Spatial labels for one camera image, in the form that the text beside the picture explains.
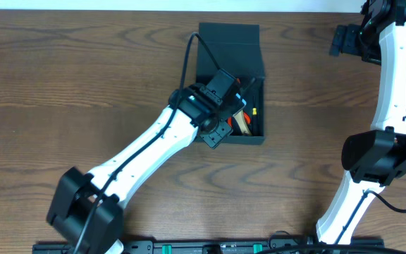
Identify red handled cutting pliers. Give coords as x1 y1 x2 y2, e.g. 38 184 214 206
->
227 111 251 128

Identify orange scraper wooden handle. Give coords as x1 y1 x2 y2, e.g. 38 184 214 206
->
233 79 253 137

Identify black yellow screwdriver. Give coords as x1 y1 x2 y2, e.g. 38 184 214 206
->
252 95 259 136

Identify black handled claw hammer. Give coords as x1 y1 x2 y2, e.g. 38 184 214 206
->
240 77 256 97

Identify dark green box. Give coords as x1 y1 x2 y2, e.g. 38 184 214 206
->
199 23 266 145

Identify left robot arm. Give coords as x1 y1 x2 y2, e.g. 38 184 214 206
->
47 69 246 253

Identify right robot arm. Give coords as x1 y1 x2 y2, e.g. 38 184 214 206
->
316 0 406 245

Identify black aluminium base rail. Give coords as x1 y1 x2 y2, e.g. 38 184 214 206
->
32 236 385 254

